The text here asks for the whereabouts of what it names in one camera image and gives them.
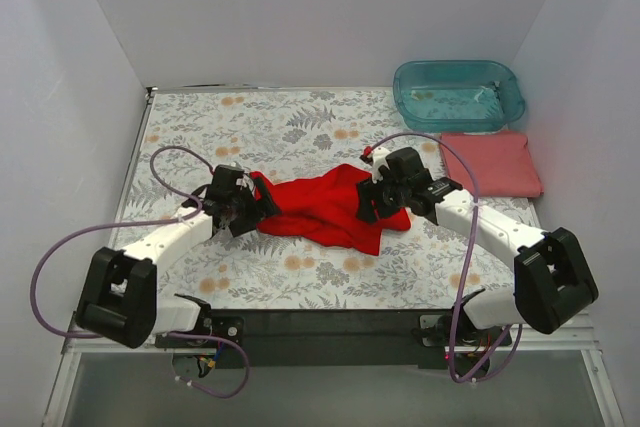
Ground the red t shirt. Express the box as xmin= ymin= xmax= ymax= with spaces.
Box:
xmin=251 ymin=164 xmax=411 ymax=256

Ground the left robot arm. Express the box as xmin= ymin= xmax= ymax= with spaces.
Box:
xmin=75 ymin=165 xmax=281 ymax=348

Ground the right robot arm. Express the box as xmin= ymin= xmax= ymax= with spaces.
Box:
xmin=356 ymin=147 xmax=599 ymax=345

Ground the floral tablecloth mat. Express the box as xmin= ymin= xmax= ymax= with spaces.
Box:
xmin=97 ymin=89 xmax=546 ymax=311

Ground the teal plastic bin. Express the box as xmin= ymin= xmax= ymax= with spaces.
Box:
xmin=392 ymin=60 xmax=526 ymax=133

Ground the folded pink t shirt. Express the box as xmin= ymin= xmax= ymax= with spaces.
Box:
xmin=441 ymin=131 xmax=544 ymax=198

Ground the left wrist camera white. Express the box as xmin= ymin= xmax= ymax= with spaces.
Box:
xmin=234 ymin=163 xmax=255 ymax=193

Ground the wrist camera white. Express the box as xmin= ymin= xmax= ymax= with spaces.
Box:
xmin=234 ymin=163 xmax=255 ymax=193
xmin=361 ymin=146 xmax=390 ymax=183

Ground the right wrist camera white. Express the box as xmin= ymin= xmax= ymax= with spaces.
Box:
xmin=361 ymin=146 xmax=390 ymax=183

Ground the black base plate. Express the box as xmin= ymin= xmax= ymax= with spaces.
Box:
xmin=154 ymin=309 xmax=511 ymax=371

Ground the aluminium frame rail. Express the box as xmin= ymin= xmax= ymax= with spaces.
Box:
xmin=70 ymin=312 xmax=601 ymax=351

